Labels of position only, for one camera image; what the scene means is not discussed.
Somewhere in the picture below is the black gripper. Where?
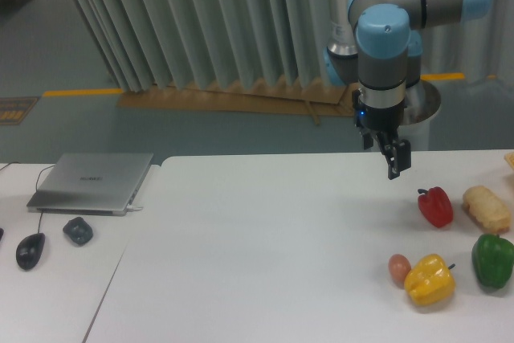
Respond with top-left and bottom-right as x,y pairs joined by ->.
352,90 -> 411,180

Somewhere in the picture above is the yellow bell pepper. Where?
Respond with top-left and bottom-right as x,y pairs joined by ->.
404,254 -> 456,306

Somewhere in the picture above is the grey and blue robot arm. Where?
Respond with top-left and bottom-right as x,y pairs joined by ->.
324,0 -> 492,179

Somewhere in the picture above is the red bell pepper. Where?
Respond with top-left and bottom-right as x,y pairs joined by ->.
418,186 -> 454,228

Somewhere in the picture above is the yellow wicker basket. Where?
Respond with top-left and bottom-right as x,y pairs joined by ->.
504,152 -> 514,169

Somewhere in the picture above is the green bell pepper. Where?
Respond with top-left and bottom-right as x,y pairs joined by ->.
471,234 -> 513,289

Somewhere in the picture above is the brown cardboard sheet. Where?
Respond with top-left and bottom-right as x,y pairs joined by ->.
116,86 -> 353,125

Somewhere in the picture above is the bread loaf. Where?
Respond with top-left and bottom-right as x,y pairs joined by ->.
463,186 -> 512,234

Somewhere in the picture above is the brown egg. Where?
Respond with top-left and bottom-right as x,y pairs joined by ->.
388,254 -> 411,288

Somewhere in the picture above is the grey folding curtain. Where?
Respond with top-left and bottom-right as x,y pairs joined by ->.
50,0 -> 514,92

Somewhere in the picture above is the silver laptop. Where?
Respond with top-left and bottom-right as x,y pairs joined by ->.
27,153 -> 153,216

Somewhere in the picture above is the small dark grey object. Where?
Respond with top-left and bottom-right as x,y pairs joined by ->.
63,217 -> 94,246

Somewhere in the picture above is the black computer mouse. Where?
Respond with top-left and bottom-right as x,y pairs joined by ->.
15,232 -> 46,271

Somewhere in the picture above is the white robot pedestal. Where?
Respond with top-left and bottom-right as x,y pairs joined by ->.
399,80 -> 442,153

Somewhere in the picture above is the white laptop cable plug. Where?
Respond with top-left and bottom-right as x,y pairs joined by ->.
126,205 -> 143,212

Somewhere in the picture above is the black mouse cable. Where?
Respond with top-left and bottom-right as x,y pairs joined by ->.
0,161 -> 57,235

